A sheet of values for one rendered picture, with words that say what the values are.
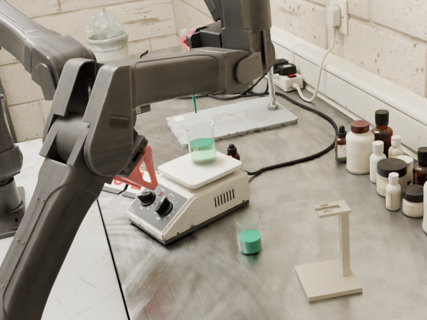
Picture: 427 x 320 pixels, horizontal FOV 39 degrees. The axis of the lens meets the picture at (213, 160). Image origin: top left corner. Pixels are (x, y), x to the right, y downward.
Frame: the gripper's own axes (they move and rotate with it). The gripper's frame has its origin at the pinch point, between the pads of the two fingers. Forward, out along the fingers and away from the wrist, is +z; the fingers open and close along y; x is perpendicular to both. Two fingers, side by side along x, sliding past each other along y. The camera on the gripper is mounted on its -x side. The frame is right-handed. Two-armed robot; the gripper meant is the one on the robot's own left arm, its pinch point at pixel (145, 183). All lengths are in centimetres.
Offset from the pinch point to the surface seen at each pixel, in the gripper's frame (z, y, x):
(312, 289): 13.9, -29.5, 5.3
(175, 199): 7.3, -0.1, -1.9
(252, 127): 30, 16, -38
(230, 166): 10.5, -4.5, -12.6
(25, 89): 68, 231, -87
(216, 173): 8.9, -4.1, -9.6
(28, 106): 76, 232, -82
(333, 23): 25, 5, -68
